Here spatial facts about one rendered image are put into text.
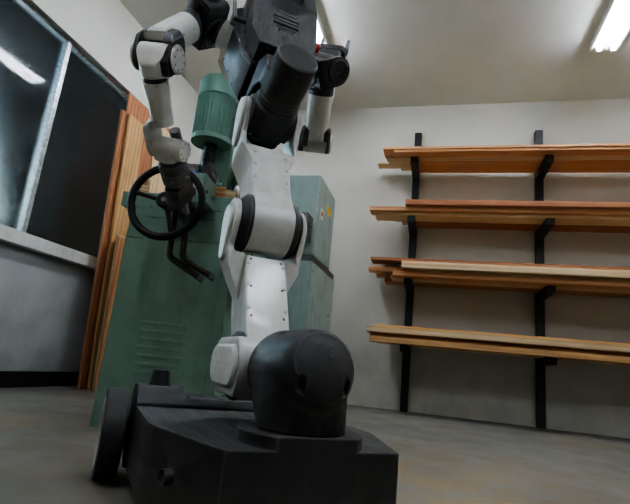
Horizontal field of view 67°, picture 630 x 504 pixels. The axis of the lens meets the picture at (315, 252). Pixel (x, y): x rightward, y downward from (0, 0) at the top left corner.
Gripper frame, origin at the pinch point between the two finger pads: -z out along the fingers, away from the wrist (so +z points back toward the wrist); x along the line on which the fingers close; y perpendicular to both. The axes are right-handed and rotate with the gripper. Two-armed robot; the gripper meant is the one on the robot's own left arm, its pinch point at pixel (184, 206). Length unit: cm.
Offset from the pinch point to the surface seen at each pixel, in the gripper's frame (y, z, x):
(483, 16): -57, -20, 263
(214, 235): -0.4, -23.4, 11.0
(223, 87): 27, 4, 70
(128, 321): 18, -42, -27
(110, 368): 17, -51, -42
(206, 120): 27, -4, 55
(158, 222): 23.0, -21.7, 7.4
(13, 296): 135, -102, -10
